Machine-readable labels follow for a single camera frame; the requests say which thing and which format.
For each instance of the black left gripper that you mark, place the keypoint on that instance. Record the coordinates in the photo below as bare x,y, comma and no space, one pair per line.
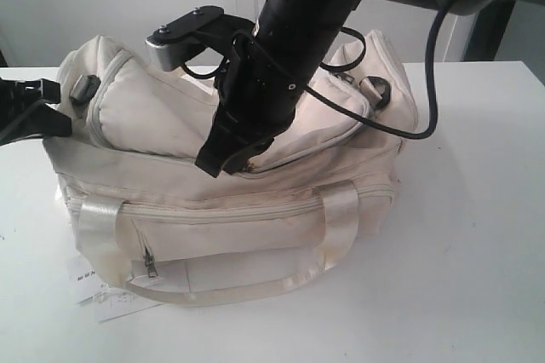
26,111

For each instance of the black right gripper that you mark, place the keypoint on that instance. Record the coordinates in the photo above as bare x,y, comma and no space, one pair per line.
258,93

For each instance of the cream fabric duffel bag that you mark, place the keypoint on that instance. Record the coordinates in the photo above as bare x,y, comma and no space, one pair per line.
148,220

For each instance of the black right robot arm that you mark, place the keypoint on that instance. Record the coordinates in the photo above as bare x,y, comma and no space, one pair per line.
322,20

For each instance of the white brand hang tag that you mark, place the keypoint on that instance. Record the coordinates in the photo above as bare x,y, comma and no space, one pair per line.
83,280

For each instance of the white printed paper tag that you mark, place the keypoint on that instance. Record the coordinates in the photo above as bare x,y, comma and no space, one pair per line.
117,305

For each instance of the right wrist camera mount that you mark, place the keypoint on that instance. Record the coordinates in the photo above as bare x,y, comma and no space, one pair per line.
183,39

